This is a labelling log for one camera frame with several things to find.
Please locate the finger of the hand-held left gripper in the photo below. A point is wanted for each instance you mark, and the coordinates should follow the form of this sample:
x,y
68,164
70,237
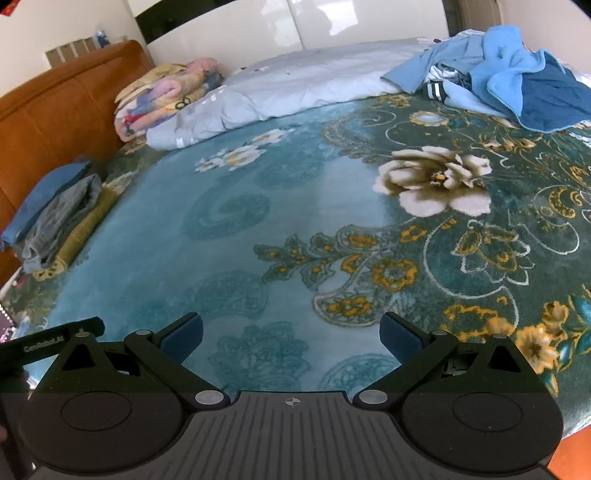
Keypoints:
x,y
27,348

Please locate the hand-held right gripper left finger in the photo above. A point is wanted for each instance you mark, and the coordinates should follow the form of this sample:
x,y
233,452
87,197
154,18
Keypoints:
x,y
182,338

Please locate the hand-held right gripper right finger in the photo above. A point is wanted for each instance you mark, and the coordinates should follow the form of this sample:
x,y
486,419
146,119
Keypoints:
x,y
398,338

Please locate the blue fleece garment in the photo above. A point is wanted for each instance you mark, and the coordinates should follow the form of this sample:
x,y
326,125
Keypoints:
x,y
531,78

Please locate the pile of light blue clothes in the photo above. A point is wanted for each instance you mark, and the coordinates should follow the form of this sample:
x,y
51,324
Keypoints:
x,y
415,69

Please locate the folded grey garment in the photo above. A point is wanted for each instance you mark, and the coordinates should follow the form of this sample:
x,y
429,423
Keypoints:
x,y
60,221

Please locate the folded yellow cloth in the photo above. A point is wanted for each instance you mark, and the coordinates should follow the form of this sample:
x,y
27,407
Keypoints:
x,y
85,226

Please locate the folded blue cloth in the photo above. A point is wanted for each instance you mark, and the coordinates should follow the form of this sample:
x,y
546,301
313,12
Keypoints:
x,y
39,203

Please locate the orange-brown headboard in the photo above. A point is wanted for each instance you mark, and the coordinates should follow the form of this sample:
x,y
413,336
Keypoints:
x,y
55,115

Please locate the folded colourful patterned blanket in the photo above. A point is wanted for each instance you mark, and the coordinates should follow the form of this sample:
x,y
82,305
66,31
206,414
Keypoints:
x,y
157,99

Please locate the white striped garment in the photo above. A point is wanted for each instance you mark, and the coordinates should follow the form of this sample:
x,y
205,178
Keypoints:
x,y
441,85

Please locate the light blue quilt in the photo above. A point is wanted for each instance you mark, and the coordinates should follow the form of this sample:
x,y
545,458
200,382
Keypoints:
x,y
295,83

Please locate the cardboard pieces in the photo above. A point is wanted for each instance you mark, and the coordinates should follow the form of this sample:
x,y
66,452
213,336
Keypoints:
x,y
69,53

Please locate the white glossy wardrobe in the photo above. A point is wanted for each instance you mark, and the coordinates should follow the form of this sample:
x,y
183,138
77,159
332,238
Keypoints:
x,y
295,21

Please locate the red wall decoration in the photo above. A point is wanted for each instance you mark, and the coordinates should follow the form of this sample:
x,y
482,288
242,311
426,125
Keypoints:
x,y
5,5

